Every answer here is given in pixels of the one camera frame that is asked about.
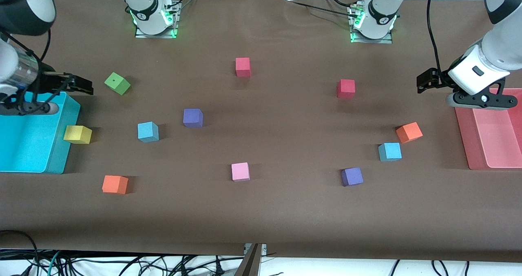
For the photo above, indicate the purple foam block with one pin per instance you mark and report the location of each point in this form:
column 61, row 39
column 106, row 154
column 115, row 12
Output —
column 192, row 117
column 352, row 176

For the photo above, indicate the green foam block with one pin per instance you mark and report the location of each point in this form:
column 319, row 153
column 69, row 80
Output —
column 117, row 83

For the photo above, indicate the silver metal bracket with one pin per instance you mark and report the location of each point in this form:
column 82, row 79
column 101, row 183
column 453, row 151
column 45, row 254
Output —
column 264, row 248

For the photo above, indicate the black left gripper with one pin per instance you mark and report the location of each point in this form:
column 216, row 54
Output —
column 439, row 79

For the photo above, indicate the orange foam block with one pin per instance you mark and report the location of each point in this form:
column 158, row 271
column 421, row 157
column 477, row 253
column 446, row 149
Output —
column 114, row 184
column 409, row 132

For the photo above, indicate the pink plastic bin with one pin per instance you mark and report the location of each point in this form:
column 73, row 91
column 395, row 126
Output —
column 497, row 137

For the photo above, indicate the red foam block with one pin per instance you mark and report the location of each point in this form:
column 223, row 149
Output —
column 243, row 66
column 346, row 87

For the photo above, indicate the brown table cloth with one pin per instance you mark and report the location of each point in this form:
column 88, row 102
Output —
column 285, row 210

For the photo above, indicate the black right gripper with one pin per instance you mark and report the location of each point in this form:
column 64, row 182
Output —
column 49, row 80

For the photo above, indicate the dark metal bar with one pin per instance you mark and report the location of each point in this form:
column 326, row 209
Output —
column 249, row 263

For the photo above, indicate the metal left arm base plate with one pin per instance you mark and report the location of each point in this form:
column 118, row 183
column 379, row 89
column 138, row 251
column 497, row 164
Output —
column 371, row 41

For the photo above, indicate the cyan plastic bin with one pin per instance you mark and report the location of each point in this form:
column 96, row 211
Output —
column 28, row 145

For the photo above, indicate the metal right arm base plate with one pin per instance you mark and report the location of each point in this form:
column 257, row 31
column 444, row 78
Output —
column 157, row 35

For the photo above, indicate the yellow foam block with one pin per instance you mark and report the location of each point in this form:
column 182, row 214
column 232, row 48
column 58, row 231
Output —
column 77, row 134

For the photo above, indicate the pink foam block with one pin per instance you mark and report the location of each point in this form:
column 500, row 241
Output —
column 240, row 171

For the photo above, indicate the blue foam block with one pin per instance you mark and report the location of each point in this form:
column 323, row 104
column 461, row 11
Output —
column 147, row 131
column 389, row 151

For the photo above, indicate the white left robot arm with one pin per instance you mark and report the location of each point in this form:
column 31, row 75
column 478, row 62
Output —
column 493, row 49

